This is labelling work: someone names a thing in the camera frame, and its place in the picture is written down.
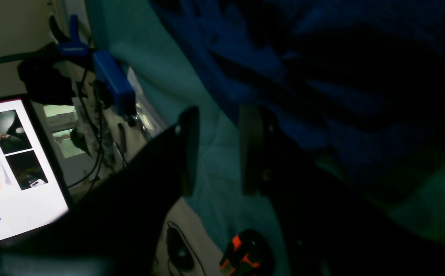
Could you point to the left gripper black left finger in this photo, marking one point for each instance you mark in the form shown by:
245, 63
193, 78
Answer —
114, 229

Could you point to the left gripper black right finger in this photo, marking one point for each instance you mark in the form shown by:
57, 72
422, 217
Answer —
329, 229

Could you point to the blue t-shirt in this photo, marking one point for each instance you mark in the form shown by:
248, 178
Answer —
363, 80

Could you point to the black computer mouse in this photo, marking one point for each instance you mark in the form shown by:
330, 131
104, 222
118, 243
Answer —
178, 250

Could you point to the orange black clamp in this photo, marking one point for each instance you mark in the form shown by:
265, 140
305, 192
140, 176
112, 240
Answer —
248, 254

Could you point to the computer monitor screen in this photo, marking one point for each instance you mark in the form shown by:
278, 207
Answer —
33, 193

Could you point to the light blue table cloth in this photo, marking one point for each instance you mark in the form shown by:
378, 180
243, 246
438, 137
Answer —
132, 32

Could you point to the blue box black knob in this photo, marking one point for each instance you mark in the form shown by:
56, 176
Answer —
111, 85

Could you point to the blue spring clamp bottom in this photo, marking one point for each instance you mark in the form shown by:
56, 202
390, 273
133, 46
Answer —
63, 48

